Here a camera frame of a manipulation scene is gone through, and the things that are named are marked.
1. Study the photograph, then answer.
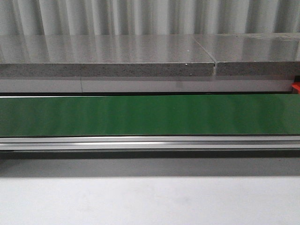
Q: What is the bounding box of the aluminium conveyor side rail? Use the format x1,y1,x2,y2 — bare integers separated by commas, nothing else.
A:
0,135,300,152

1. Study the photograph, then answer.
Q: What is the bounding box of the white panel below slabs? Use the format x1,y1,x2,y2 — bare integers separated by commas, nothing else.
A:
0,76,294,93

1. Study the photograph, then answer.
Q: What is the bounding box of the red plastic part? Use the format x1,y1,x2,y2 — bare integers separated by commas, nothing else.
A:
292,82,300,94

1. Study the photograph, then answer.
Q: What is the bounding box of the green conveyor belt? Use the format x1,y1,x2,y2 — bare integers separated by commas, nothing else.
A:
0,94,300,137

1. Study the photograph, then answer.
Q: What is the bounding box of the grey stone slab left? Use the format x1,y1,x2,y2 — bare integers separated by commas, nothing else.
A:
0,35,214,78

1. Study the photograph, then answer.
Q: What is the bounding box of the grey stone slab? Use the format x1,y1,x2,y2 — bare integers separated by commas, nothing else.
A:
193,33,300,80
0,35,214,78

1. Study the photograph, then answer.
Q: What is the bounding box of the white pleated curtain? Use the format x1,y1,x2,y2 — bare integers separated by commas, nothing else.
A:
0,0,300,35

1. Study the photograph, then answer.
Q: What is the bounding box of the grey stone slab right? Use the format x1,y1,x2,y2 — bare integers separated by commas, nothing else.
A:
193,33,300,80

